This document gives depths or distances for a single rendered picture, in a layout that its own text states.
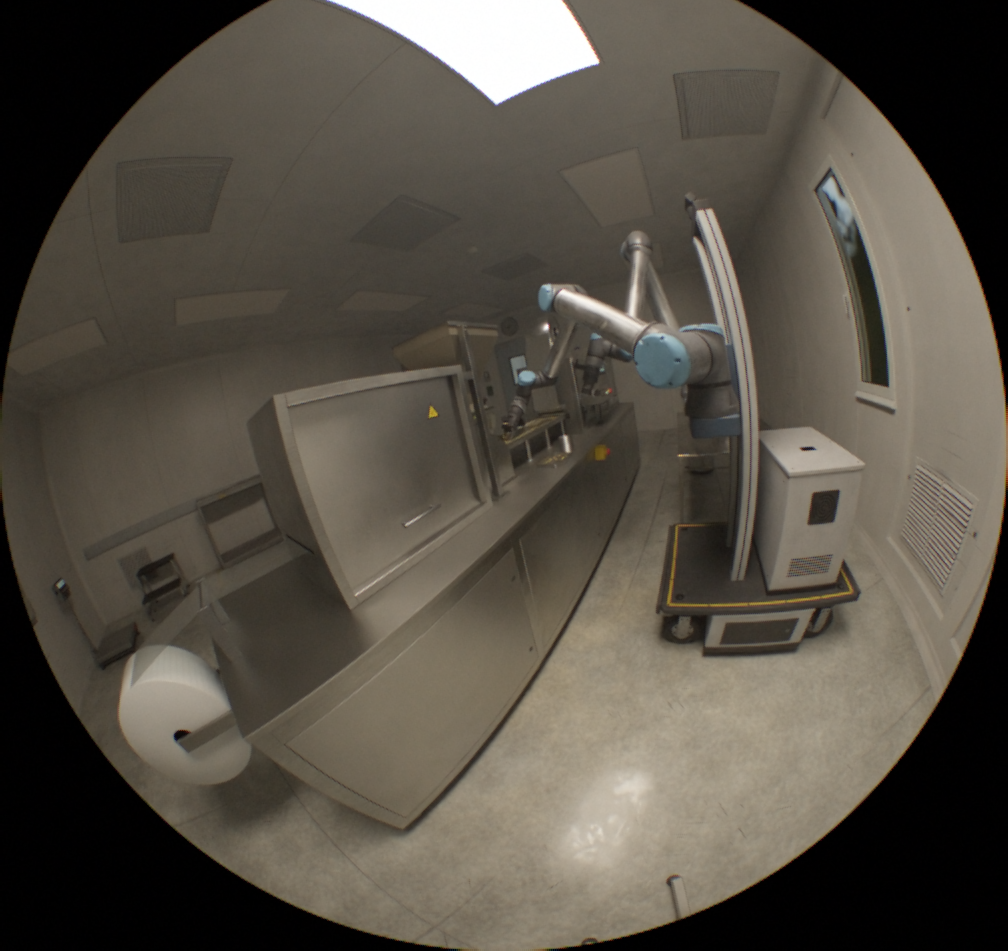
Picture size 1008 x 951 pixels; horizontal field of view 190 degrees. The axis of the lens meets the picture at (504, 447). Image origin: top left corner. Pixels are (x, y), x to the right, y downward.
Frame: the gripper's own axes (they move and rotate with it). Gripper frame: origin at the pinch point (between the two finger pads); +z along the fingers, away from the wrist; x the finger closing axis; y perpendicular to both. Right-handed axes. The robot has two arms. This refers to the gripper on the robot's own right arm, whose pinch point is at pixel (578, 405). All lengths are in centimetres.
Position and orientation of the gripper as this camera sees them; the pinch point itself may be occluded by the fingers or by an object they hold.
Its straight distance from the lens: 151.9
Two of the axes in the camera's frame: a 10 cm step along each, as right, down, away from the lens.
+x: 3.9, -1.5, 9.1
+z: -2.2, 9.4, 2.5
